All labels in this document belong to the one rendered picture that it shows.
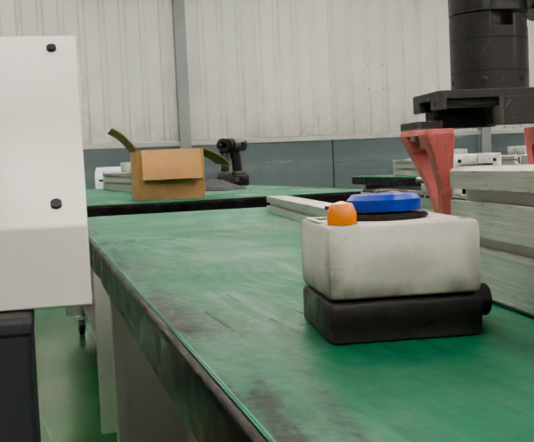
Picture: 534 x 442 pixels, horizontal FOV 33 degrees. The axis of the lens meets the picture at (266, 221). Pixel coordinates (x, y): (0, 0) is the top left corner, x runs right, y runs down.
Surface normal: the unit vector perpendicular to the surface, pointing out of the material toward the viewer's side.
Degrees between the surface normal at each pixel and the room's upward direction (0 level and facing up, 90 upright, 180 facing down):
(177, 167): 68
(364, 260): 90
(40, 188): 42
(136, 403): 90
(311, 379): 0
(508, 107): 90
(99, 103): 90
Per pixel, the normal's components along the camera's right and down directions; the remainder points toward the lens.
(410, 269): 0.14, 0.06
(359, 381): -0.04, -1.00
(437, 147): 0.15, 0.41
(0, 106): 0.11, -0.70
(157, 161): 0.18, -0.40
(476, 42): -0.49, 0.08
